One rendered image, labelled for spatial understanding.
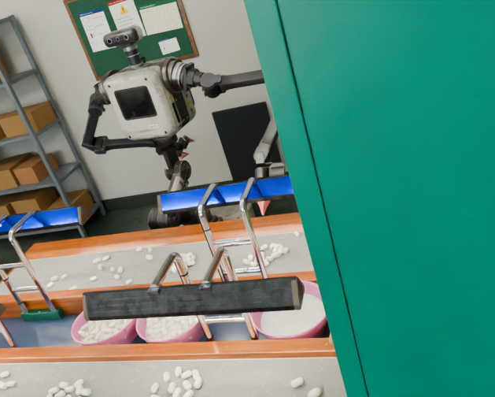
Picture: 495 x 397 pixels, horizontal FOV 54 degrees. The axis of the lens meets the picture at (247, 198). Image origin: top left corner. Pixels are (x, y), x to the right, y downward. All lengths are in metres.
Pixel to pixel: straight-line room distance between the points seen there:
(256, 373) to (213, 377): 0.13
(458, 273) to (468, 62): 0.24
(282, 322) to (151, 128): 1.24
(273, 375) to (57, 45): 3.44
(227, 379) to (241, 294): 0.38
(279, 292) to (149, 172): 3.34
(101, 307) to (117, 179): 3.25
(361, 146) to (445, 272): 0.19
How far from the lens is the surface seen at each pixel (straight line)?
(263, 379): 1.49
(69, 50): 4.32
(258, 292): 1.21
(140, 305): 1.35
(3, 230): 2.31
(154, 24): 3.91
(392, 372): 0.72
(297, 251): 1.93
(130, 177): 4.54
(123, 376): 1.71
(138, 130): 2.51
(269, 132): 2.11
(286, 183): 1.66
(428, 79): 0.50
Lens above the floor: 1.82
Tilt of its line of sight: 27 degrees down
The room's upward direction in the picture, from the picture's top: 17 degrees counter-clockwise
